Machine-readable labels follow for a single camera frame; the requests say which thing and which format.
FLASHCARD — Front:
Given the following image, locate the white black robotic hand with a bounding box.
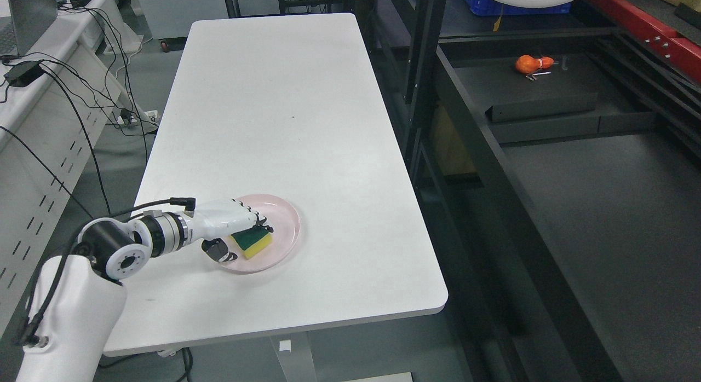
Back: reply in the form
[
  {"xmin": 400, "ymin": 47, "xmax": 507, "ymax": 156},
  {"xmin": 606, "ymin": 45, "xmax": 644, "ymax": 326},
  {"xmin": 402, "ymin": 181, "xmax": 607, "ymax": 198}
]
[{"xmin": 176, "ymin": 199, "xmax": 274, "ymax": 263}]

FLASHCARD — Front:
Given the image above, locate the green yellow sponge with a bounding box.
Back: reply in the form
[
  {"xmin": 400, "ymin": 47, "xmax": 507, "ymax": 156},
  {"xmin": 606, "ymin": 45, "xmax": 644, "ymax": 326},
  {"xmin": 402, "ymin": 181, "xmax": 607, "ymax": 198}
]
[{"xmin": 231, "ymin": 227, "xmax": 272, "ymax": 259}]

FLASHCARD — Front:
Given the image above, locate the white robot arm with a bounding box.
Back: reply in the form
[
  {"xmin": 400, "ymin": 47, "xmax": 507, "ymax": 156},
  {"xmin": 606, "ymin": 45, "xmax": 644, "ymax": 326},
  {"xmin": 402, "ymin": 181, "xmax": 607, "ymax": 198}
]
[{"xmin": 16, "ymin": 211, "xmax": 191, "ymax": 381}]

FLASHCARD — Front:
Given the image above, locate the black metal shelf rack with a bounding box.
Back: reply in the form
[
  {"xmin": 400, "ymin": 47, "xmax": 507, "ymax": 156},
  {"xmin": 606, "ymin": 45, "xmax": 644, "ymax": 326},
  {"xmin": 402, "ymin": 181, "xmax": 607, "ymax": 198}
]
[{"xmin": 368, "ymin": 0, "xmax": 699, "ymax": 381}]

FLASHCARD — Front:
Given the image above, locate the pink round plate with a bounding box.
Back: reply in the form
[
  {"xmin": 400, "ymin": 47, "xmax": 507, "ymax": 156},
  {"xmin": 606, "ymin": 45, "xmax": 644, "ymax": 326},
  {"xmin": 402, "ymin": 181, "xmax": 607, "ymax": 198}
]
[{"xmin": 220, "ymin": 193, "xmax": 301, "ymax": 273}]

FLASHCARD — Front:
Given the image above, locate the white rectangular table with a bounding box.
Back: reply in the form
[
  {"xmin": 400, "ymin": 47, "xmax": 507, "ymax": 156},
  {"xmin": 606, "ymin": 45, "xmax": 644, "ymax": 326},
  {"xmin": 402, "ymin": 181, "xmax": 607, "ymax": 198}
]
[{"xmin": 105, "ymin": 13, "xmax": 448, "ymax": 356}]

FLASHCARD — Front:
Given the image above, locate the white perforated side desk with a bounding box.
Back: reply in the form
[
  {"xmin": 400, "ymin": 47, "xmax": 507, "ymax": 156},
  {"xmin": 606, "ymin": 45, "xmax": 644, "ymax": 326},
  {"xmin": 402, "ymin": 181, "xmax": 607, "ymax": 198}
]
[{"xmin": 1, "ymin": 0, "xmax": 138, "ymax": 337}]

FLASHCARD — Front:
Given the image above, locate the black power adapter brick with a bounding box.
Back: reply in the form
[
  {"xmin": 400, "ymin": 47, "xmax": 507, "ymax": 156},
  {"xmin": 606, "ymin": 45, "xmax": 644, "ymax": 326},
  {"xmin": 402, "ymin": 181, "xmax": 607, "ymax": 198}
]
[{"xmin": 3, "ymin": 60, "xmax": 45, "ymax": 88}]

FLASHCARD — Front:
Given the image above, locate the grey laptop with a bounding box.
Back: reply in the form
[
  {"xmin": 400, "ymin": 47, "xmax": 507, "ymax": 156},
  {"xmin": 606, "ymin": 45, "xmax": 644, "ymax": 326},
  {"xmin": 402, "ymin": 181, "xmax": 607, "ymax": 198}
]
[{"xmin": 1, "ymin": 0, "xmax": 58, "ymax": 56}]

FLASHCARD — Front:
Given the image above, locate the blue plastic crate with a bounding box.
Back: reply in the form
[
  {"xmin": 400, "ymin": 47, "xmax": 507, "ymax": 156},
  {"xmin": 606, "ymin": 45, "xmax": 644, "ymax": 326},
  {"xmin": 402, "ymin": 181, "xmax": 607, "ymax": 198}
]
[{"xmin": 464, "ymin": 0, "xmax": 572, "ymax": 17}]

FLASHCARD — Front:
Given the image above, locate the orange plastic gourd toy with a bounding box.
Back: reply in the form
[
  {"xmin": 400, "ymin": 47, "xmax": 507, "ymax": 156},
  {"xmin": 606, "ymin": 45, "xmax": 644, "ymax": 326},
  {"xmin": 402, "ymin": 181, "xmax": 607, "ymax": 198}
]
[{"xmin": 515, "ymin": 55, "xmax": 555, "ymax": 74}]

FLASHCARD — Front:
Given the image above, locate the red metal beam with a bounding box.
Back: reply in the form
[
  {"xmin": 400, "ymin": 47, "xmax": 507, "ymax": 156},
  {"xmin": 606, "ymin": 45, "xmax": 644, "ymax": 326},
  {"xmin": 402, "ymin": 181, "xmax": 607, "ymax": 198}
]
[{"xmin": 585, "ymin": 0, "xmax": 700, "ymax": 82}]

